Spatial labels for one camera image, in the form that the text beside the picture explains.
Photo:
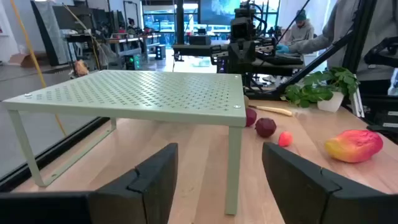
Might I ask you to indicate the dark grey leaning panel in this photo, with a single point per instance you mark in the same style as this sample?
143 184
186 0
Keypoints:
46 31

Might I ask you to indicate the black computer tower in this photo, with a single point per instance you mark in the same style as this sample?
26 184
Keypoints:
132 62

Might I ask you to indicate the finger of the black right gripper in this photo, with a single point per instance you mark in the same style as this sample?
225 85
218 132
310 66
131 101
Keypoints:
234 54
248 54

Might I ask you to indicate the large wall display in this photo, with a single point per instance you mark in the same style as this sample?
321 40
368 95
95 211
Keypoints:
217 11

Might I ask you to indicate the green plant in white pot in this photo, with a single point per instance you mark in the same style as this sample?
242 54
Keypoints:
314 91

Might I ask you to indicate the brown fuzzy object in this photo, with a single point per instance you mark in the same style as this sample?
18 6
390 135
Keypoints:
81 68

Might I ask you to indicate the cardboard box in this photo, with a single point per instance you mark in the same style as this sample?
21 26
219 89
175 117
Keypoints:
23 59

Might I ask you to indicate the person's hand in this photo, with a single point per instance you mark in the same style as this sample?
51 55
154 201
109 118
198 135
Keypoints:
282 48

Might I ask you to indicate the long workbench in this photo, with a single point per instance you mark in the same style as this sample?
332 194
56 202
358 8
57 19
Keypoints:
124 40

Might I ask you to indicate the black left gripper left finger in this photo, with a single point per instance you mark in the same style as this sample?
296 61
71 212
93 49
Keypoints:
149 193

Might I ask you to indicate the small orange red pear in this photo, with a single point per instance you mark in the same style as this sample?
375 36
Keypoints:
285 139

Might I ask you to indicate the red yellow mango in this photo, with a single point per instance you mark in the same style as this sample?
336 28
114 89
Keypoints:
354 146

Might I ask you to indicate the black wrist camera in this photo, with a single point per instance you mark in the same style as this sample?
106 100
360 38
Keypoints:
242 29

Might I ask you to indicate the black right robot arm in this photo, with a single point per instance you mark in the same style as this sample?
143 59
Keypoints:
280 63

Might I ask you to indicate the person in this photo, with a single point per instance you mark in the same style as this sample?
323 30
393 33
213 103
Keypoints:
300 31
334 31

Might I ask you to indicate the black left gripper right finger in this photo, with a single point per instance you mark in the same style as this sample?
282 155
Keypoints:
298 186

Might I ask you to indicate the dark red plum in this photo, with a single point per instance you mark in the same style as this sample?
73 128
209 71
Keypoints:
251 117
265 127

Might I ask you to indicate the green perforated metal shelf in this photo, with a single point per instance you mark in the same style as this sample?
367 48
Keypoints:
140 90

